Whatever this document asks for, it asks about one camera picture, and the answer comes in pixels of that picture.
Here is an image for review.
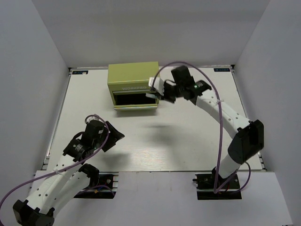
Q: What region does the green gel pen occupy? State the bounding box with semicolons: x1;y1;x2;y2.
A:
146;93;158;99

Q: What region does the green metal drawer box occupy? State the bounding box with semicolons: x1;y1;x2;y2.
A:
107;62;159;111

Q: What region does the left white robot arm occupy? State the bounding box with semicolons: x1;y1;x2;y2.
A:
13;120;124;226

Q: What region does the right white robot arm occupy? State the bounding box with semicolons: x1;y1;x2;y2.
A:
149;65;264;188

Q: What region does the right blue corner label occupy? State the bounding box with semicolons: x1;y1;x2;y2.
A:
214;68;231;72

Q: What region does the blue corner label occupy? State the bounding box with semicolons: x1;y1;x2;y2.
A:
214;68;231;72
72;70;88;75

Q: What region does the left blue corner label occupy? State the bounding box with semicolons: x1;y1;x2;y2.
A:
72;70;88;75

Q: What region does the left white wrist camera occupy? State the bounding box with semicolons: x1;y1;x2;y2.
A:
84;114;98;124

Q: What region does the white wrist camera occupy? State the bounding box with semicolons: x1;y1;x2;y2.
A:
149;77;164;98
84;114;98;124

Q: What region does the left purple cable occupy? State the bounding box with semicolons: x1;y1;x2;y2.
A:
0;114;117;205

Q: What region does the purple cable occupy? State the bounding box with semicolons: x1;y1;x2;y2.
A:
0;114;117;205
152;61;251;194

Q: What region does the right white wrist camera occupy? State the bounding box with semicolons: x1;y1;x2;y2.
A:
149;77;164;98

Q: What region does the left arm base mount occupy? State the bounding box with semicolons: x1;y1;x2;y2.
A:
74;172;119;199

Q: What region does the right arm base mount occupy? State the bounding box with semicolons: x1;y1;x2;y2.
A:
192;173;242;201

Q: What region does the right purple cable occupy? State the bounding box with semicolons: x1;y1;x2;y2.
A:
152;61;251;194

